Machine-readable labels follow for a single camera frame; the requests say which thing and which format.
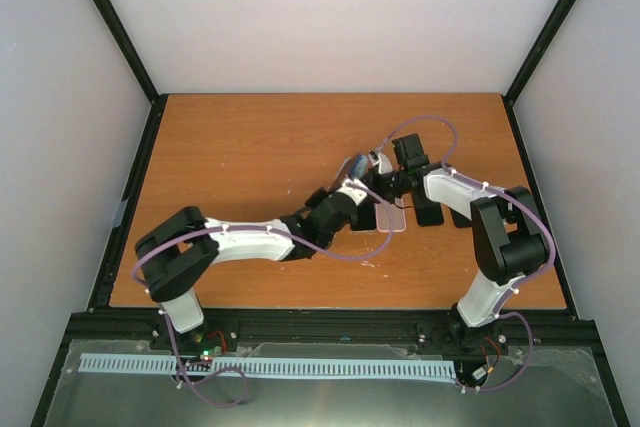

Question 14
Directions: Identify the pink phone case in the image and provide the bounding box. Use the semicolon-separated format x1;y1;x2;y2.
375;199;407;233

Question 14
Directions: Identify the light blue phone case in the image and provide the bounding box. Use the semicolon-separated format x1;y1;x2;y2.
329;154;370;192

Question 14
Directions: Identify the black smartphone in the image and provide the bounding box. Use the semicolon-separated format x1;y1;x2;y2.
411;193;444;227

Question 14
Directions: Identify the black phone case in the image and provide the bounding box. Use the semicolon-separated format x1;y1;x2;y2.
450;209;472;229

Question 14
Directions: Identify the silver edged smartphone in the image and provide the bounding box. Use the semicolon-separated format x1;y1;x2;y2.
350;202;377;232

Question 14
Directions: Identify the blue edged smartphone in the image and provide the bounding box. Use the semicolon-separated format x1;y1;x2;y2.
347;154;370;180

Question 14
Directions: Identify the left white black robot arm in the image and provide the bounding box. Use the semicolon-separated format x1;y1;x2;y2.
132;179;377;350

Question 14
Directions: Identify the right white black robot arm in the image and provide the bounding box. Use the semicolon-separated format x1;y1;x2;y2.
366;134;556;352

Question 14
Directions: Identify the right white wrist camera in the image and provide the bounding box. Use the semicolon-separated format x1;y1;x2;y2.
368;150;393;175

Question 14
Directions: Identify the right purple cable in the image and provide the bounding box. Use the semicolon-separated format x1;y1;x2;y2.
375;115;558;393

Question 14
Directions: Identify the purple cable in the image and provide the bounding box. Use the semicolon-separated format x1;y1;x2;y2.
130;184;396;406
375;115;558;393

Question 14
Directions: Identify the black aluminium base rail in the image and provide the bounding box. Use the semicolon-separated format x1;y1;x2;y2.
67;307;599;359

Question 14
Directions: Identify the metal base plate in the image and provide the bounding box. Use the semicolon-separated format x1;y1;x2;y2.
43;341;615;426

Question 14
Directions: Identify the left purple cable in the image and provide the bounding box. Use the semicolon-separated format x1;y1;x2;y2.
130;184;396;406

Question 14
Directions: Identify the right black frame post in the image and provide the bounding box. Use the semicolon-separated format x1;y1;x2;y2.
504;0;610;102

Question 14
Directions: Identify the black frame post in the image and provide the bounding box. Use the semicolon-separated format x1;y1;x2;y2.
63;0;162;104
504;0;610;102

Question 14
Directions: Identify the light blue slotted cable duct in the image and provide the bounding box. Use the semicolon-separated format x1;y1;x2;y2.
77;353;456;383

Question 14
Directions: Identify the left black frame post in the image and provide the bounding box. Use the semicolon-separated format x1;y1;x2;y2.
63;0;162;104

